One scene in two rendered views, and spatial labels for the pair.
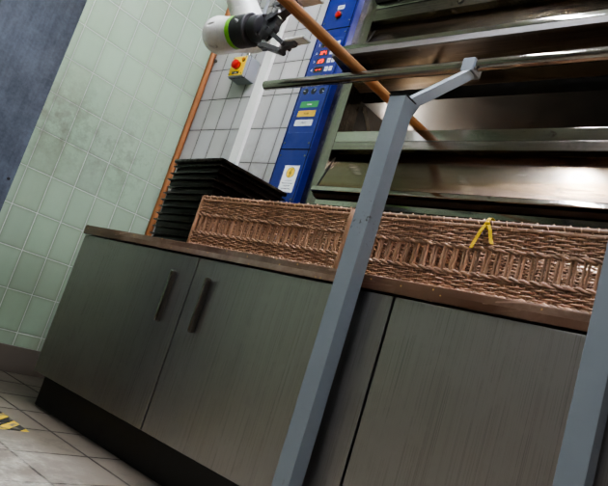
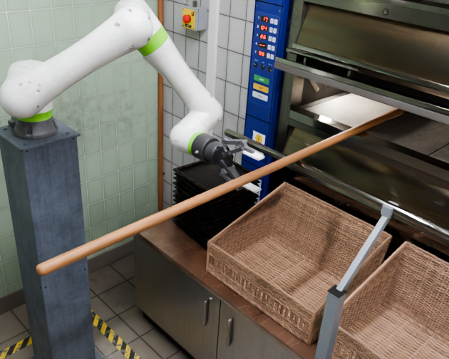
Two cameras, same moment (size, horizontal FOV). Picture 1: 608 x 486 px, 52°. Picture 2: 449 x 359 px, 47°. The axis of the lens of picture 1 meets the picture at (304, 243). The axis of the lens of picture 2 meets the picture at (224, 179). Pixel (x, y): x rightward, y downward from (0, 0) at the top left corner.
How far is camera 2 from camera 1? 159 cm
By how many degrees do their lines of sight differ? 38
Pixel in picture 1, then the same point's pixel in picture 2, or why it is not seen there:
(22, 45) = (55, 206)
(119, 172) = (125, 120)
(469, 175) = (398, 189)
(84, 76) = not seen: hidden behind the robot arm
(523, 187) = (439, 217)
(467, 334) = not seen: outside the picture
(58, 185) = (90, 157)
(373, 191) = (326, 348)
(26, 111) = (76, 233)
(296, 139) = (257, 110)
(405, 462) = not seen: outside the picture
